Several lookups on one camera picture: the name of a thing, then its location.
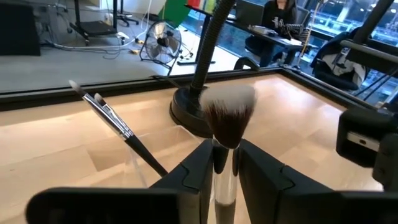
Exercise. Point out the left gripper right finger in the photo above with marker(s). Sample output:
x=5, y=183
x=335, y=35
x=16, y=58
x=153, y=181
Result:
x=273, y=193

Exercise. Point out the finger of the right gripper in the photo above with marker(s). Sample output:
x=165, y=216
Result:
x=351, y=124

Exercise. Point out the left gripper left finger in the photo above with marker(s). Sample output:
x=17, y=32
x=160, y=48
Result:
x=186, y=193

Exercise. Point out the large white-tipped powder brush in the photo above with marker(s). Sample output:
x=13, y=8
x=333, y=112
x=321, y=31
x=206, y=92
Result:
x=228, y=124

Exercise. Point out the thin black makeup brush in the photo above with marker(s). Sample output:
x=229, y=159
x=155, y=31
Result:
x=107, y=109

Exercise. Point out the clear acrylic brush holder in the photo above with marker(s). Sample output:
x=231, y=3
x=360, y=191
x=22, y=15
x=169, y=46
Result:
x=174, y=143

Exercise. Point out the black chair with clothes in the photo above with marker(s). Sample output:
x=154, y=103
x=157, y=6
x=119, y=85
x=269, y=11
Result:
x=339, y=67

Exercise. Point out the grey metal crossbar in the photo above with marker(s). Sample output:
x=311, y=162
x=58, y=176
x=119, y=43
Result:
x=373, y=51

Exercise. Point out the black desk lamp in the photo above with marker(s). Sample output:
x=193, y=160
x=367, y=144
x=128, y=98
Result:
x=183, y=109

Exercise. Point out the yellow stick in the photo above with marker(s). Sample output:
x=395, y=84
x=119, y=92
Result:
x=311, y=31

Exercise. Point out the white paper sheet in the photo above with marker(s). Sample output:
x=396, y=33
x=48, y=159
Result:
x=292, y=40

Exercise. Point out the grey box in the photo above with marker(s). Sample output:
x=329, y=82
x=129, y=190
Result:
x=262, y=30

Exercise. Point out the person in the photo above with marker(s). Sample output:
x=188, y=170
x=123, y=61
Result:
x=276, y=12

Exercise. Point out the black laptop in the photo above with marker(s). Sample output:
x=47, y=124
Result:
x=248, y=12

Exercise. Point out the black floor fan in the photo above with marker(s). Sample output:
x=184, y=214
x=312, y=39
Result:
x=163, y=42

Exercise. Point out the green board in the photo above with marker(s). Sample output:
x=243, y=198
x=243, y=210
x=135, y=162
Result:
x=175, y=12

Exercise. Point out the black floor stand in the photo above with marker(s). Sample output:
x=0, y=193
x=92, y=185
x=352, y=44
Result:
x=98, y=28

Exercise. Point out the black cabinet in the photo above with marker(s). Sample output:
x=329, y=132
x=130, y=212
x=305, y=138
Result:
x=18, y=31

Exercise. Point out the black aluminium table frame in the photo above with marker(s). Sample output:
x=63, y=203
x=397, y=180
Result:
x=93, y=91

